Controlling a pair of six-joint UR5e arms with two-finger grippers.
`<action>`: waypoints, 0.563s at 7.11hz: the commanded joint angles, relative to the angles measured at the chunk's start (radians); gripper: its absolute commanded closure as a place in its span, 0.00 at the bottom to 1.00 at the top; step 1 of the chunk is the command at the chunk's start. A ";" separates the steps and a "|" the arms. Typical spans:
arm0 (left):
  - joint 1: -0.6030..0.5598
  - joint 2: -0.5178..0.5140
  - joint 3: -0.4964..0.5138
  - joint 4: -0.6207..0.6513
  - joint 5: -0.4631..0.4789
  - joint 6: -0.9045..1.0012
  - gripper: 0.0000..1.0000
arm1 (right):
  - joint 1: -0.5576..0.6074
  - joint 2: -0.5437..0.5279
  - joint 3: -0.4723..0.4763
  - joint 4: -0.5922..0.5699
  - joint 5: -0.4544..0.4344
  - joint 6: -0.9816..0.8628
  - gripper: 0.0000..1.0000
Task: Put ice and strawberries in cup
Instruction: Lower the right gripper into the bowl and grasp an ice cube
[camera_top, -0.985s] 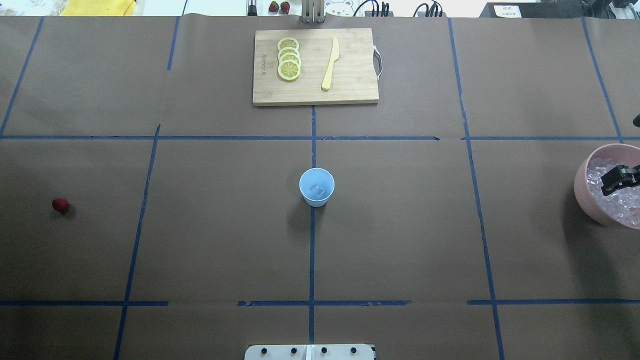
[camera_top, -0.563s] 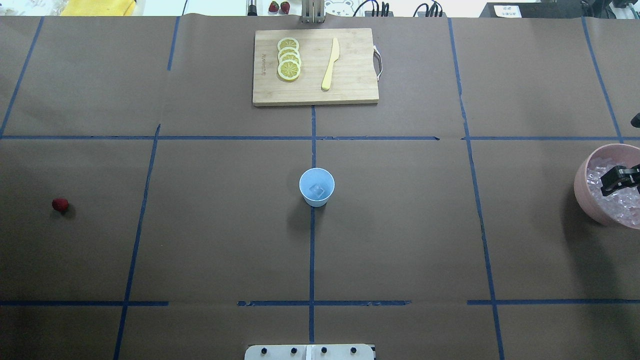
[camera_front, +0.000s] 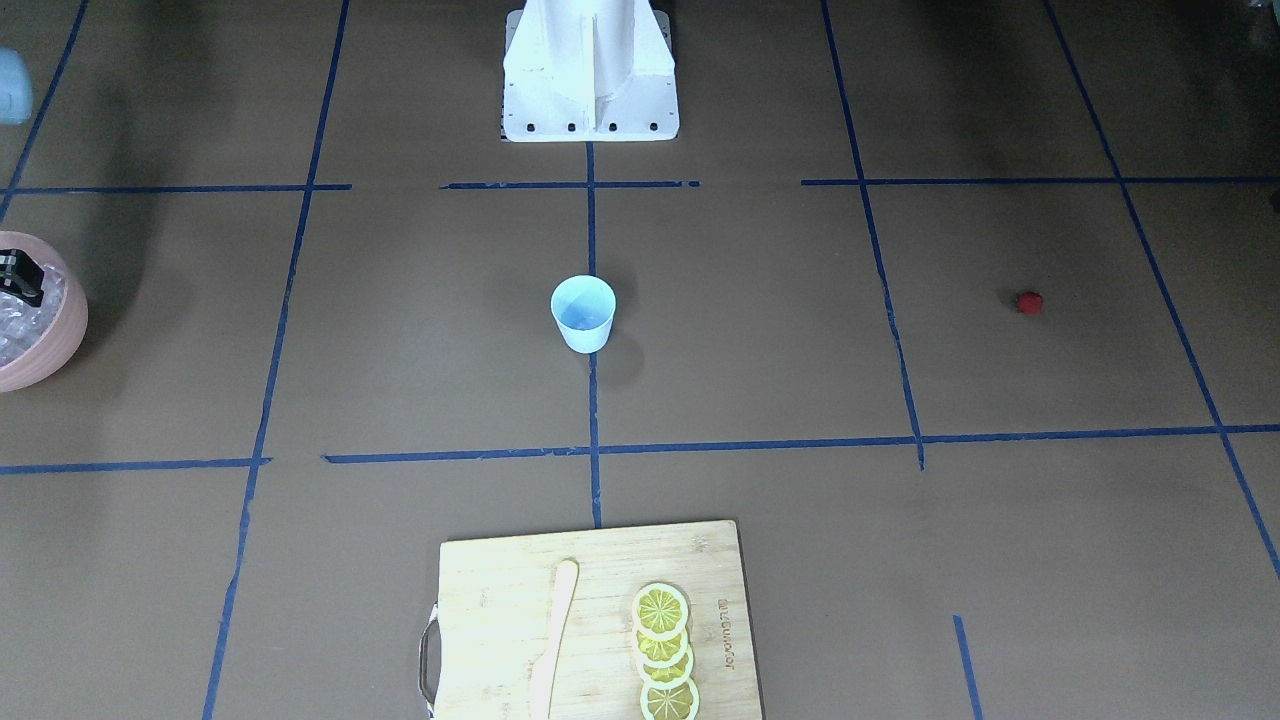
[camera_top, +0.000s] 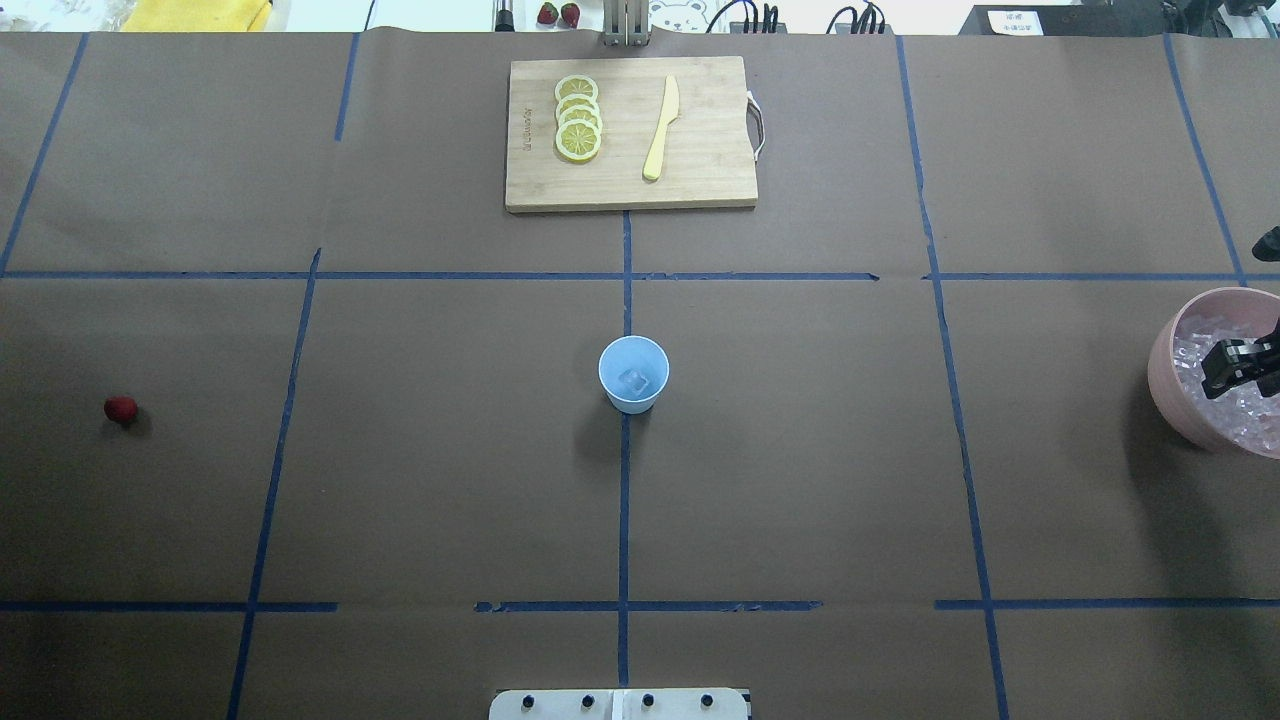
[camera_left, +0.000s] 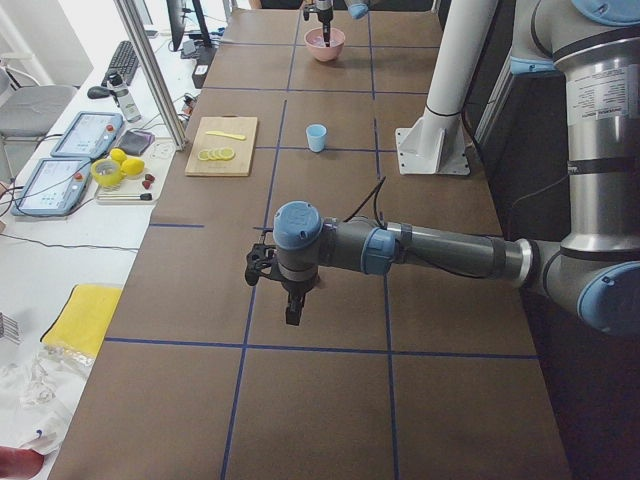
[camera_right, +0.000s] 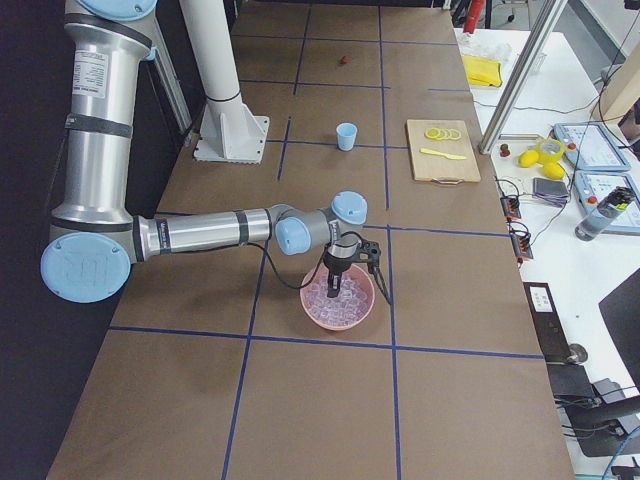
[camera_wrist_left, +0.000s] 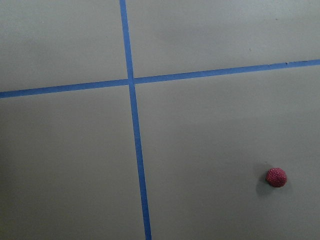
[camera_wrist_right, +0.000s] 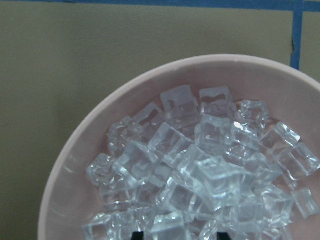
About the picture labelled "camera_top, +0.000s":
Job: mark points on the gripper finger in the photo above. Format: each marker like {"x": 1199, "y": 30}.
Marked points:
{"x": 1220, "y": 379}
{"x": 1233, "y": 353}

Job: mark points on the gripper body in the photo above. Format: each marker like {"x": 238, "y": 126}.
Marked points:
{"x": 1232, "y": 363}

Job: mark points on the clear ice cube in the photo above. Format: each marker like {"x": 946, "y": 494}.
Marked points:
{"x": 634, "y": 384}

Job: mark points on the light blue plastic cup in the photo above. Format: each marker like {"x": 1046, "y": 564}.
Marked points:
{"x": 633, "y": 351}

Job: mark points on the pink bowl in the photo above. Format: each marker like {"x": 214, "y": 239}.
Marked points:
{"x": 1257, "y": 311}

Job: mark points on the black power strip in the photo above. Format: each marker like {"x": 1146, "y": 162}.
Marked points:
{"x": 1077, "y": 19}

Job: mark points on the bamboo cutting board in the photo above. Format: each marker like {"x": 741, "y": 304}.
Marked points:
{"x": 710, "y": 159}

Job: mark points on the yellow plastic knife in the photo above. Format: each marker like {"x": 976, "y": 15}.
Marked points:
{"x": 669, "y": 112}

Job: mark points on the white bear coaster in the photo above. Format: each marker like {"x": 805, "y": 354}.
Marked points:
{"x": 691, "y": 16}

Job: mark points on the spare strawberry on tray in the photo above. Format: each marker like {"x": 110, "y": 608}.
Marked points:
{"x": 548, "y": 14}

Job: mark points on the red strawberry on table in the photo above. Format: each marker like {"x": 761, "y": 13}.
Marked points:
{"x": 122, "y": 410}

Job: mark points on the yellow cloth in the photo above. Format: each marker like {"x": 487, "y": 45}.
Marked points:
{"x": 198, "y": 16}

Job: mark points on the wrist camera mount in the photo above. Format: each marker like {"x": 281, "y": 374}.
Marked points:
{"x": 1267, "y": 248}

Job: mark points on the aluminium frame post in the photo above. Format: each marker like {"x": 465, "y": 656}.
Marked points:
{"x": 626, "y": 23}

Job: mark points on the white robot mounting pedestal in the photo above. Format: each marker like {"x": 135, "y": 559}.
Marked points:
{"x": 622, "y": 703}

